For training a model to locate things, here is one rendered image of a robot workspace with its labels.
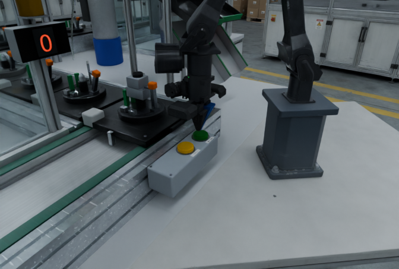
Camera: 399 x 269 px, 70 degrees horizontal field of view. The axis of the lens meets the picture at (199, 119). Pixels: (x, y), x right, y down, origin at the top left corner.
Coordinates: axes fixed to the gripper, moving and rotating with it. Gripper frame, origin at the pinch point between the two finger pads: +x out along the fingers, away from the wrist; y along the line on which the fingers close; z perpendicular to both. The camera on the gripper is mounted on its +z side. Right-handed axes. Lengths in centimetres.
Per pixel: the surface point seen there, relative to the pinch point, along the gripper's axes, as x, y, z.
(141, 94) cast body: -2.6, 0.4, 18.6
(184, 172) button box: 7.5, 12.3, -3.9
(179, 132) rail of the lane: 5.5, 0.4, 5.8
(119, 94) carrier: 4.7, -8.8, 37.5
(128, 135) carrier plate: 4.7, 10.0, 15.2
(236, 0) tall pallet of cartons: 40, -832, 368
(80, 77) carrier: -2.1, -1.1, 46.1
